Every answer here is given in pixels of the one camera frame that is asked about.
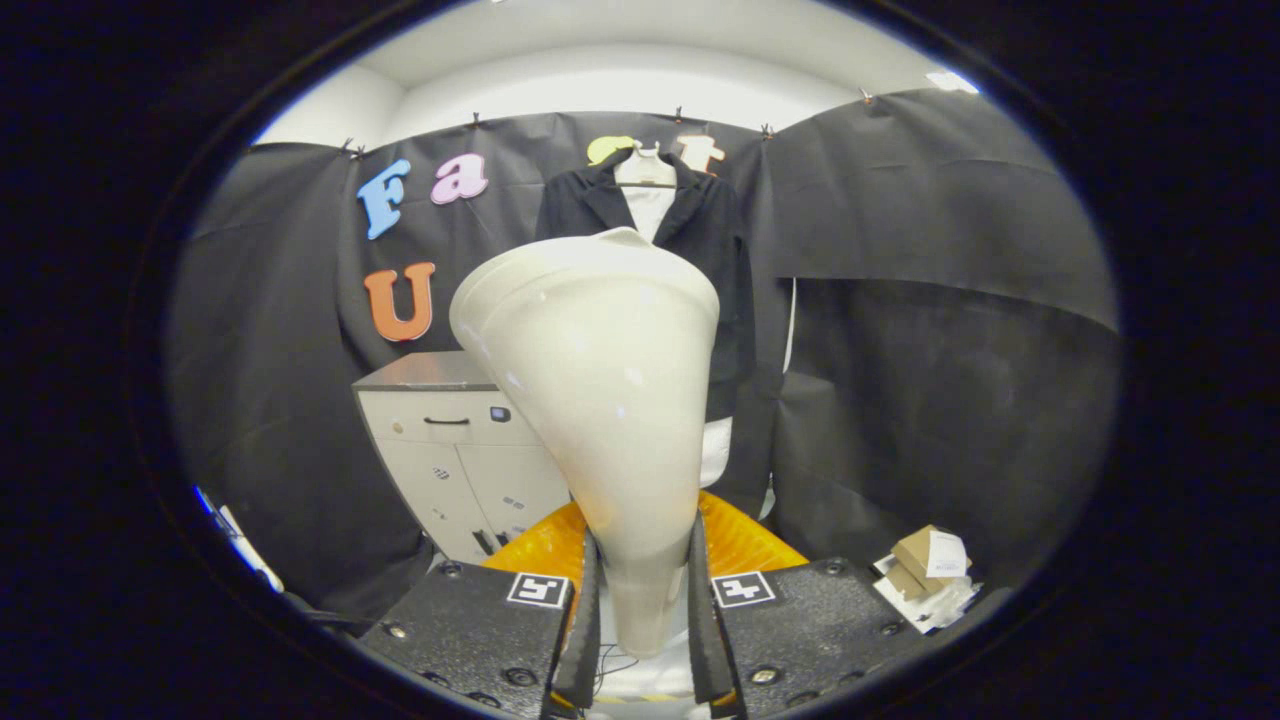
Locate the white garment steamer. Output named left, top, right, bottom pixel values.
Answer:
left=449, top=227, right=721, bottom=701

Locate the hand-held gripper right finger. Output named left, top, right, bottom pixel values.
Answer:
left=688, top=492, right=931, bottom=719

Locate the grey cabinet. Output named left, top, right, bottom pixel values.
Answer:
left=352, top=350, right=573, bottom=566

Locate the black blazer jacket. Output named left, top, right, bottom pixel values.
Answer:
left=535, top=148, right=756, bottom=423

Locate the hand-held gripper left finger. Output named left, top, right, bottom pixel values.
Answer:
left=360, top=497, right=604, bottom=720

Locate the white mannequin torso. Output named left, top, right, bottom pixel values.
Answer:
left=613, top=143, right=736, bottom=489

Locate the white plastic bag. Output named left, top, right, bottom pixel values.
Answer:
left=873, top=555, right=981, bottom=634

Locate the black backdrop cloth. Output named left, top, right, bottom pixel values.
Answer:
left=168, top=88, right=1121, bottom=621

